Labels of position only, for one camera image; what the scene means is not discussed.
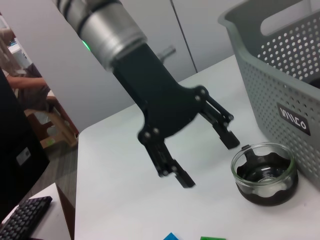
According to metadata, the seated person in background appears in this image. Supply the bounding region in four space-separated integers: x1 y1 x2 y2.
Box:
0 26 55 112

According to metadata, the grey perforated storage basket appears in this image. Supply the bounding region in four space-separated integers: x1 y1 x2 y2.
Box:
217 0 320 181

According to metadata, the wooden stool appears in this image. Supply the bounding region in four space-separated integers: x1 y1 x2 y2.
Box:
23 98 79 149

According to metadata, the black computer case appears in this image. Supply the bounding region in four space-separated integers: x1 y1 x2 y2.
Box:
0 67 50 218

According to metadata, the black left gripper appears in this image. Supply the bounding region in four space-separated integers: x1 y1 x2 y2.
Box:
111 42 241 189

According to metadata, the silver left gripper connector post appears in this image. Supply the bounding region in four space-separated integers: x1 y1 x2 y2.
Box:
157 45 177 61

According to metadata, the black keyboard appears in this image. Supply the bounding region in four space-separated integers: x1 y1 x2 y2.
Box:
0 196 54 240

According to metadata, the glass teacup with black sleeve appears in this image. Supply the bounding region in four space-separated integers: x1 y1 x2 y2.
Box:
230 141 300 207

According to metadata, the blue square toy plate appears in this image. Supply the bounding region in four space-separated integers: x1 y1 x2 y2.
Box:
163 231 184 240

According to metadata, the white side desk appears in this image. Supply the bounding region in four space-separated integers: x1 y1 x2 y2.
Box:
0 181 76 240

